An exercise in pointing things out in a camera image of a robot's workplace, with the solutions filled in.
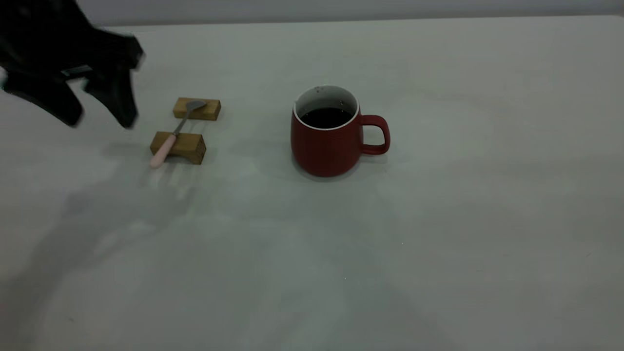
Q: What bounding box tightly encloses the dark coffee liquid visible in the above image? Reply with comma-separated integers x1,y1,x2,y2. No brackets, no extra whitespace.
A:
300,107,354,130

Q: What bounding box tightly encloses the flat rectangular wooden block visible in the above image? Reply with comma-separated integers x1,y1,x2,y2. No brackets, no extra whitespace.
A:
173,97,222,121

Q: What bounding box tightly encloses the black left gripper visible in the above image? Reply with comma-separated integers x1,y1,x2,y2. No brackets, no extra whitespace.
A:
0,0,145,129

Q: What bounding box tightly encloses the pink handled metal spoon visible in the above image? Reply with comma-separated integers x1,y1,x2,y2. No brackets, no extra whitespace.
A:
150,99,208,170

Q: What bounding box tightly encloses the arch shaped wooden block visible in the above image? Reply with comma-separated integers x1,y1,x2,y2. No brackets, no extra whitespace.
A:
150,131,207,165

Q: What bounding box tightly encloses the red ceramic mug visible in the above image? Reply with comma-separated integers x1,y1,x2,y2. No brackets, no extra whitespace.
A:
291,85,391,177

